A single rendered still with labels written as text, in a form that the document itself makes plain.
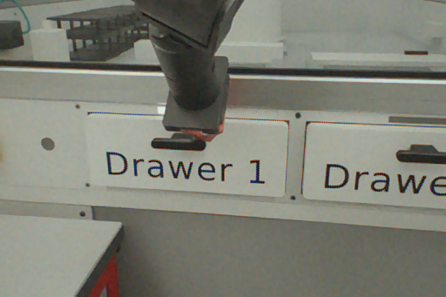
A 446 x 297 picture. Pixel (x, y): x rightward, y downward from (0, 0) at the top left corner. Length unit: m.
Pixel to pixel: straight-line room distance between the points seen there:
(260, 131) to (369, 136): 0.14
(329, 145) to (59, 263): 0.39
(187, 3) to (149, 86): 0.28
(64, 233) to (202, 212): 0.20
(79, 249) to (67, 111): 0.20
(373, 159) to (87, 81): 0.41
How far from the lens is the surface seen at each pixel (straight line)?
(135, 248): 0.74
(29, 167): 0.73
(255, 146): 0.58
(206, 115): 0.47
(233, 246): 0.70
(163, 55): 0.41
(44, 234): 0.69
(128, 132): 0.61
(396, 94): 0.59
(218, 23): 0.35
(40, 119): 0.68
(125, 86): 0.61
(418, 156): 0.57
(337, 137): 0.58
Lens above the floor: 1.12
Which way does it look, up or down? 20 degrees down
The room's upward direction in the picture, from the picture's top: straight up
